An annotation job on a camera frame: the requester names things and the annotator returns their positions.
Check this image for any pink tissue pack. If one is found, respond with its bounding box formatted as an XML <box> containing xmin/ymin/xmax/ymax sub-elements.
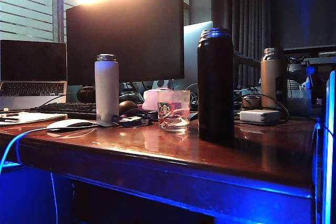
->
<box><xmin>142</xmin><ymin>87</ymin><xmax>173</xmax><ymax>112</ymax></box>

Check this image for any vertical frame post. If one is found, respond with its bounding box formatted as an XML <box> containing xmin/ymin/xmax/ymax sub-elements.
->
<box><xmin>322</xmin><ymin>69</ymin><xmax>336</xmax><ymax>224</ymax></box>

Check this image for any dark domed object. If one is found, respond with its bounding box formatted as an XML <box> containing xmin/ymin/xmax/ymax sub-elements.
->
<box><xmin>118</xmin><ymin>100</ymin><xmax>138</xmax><ymax>116</ymax></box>

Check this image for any translucent plastic box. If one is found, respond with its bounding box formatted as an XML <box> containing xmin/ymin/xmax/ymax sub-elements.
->
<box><xmin>288</xmin><ymin>89</ymin><xmax>313</xmax><ymax>116</ymax></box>

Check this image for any silver thermos bottle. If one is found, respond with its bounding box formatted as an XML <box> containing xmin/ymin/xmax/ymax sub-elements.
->
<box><xmin>260</xmin><ymin>47</ymin><xmax>288</xmax><ymax>109</ymax></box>

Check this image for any glass cup with logo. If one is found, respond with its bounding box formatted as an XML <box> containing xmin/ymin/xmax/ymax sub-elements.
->
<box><xmin>156</xmin><ymin>89</ymin><xmax>191</xmax><ymax>133</ymax></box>

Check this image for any white computer mouse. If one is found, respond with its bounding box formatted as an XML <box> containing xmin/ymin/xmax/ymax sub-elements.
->
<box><xmin>46</xmin><ymin>118</ymin><xmax>98</xmax><ymax>132</ymax></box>

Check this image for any black spherical object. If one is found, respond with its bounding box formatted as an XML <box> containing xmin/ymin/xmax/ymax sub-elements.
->
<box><xmin>76</xmin><ymin>86</ymin><xmax>96</xmax><ymax>103</ymax></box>

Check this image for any white thermos bottle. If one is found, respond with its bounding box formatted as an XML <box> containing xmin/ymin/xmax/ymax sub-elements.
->
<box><xmin>94</xmin><ymin>53</ymin><xmax>120</xmax><ymax>124</ymax></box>

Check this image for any thin white cable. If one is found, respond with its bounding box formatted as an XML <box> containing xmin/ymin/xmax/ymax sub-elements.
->
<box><xmin>49</xmin><ymin>173</ymin><xmax>59</xmax><ymax>224</ymax></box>

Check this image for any open silver laptop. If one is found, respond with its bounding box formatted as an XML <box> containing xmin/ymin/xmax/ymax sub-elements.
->
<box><xmin>0</xmin><ymin>39</ymin><xmax>68</xmax><ymax>111</ymax></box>

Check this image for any white power adapter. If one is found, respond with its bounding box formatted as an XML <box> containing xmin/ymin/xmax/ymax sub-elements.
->
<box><xmin>239</xmin><ymin>109</ymin><xmax>281</xmax><ymax>124</ymax></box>

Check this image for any white paper notepad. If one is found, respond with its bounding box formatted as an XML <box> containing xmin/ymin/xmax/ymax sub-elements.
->
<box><xmin>0</xmin><ymin>111</ymin><xmax>68</xmax><ymax>127</ymax></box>

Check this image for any striped frosted window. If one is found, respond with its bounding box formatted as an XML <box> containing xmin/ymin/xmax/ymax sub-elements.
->
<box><xmin>0</xmin><ymin>0</ymin><xmax>79</xmax><ymax>42</ymax></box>

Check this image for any white mouse cable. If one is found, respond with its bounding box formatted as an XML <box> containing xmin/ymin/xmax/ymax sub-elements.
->
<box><xmin>0</xmin><ymin>126</ymin><xmax>52</xmax><ymax>180</ymax></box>

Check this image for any black charger cable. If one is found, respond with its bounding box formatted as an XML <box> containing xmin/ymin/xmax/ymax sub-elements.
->
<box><xmin>233</xmin><ymin>92</ymin><xmax>290</xmax><ymax>126</ymax></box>

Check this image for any silver laptop lid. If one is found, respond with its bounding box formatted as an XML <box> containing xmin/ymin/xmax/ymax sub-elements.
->
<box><xmin>183</xmin><ymin>20</ymin><xmax>214</xmax><ymax>90</ymax></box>

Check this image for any dark wall shelf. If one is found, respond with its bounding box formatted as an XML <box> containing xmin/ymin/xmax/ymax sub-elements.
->
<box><xmin>282</xmin><ymin>44</ymin><xmax>336</xmax><ymax>65</ymax></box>

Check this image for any large black monitor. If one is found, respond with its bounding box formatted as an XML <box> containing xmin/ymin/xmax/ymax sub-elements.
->
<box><xmin>66</xmin><ymin>0</ymin><xmax>184</xmax><ymax>86</ymax></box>

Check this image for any blue lanyard with badge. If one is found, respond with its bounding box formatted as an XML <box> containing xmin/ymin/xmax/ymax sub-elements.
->
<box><xmin>97</xmin><ymin>108</ymin><xmax>153</xmax><ymax>129</ymax></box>

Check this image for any small brown round container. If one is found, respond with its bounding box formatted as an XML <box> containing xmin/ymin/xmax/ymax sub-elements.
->
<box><xmin>241</xmin><ymin>95</ymin><xmax>262</xmax><ymax>109</ymax></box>

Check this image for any black computer keyboard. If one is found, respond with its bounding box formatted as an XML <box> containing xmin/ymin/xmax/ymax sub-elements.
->
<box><xmin>26</xmin><ymin>102</ymin><xmax>98</xmax><ymax>120</ymax></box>

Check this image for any white ribbed object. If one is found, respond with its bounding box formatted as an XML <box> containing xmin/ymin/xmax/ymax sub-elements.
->
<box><xmin>287</xmin><ymin>62</ymin><xmax>307</xmax><ymax>91</ymax></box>

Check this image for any black thermos bottle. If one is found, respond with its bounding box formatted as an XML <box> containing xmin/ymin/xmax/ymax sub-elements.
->
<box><xmin>197</xmin><ymin>27</ymin><xmax>235</xmax><ymax>142</ymax></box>

